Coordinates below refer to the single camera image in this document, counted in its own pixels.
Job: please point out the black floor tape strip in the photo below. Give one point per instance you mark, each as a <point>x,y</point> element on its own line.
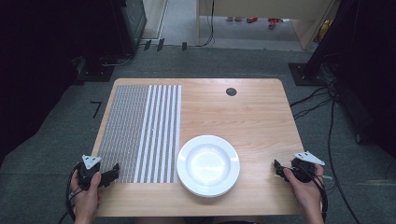
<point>147,45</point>
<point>184,46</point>
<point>160,44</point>

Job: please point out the yellow object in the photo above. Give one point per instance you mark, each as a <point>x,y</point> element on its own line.
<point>325,29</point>

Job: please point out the grey striped placemat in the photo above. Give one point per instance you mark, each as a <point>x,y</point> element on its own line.
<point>137,133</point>

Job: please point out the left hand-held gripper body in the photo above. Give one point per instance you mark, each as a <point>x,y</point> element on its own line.
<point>88,174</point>

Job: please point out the dark glass cabinet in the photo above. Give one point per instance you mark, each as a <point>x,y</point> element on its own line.
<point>135,21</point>

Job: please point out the black stand base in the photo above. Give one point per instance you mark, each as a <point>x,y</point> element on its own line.
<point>303,74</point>
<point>95,73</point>

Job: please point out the white plate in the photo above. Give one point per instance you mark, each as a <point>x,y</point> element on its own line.
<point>208,166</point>

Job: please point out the person's left hand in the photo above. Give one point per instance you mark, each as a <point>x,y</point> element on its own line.
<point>87,199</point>

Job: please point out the red tool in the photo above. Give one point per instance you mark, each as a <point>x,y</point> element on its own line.
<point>274,22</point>
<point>251,19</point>

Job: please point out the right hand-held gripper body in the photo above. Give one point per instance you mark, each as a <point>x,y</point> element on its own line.
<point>303,169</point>

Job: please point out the person's right hand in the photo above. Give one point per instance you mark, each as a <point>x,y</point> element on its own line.
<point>305,191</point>

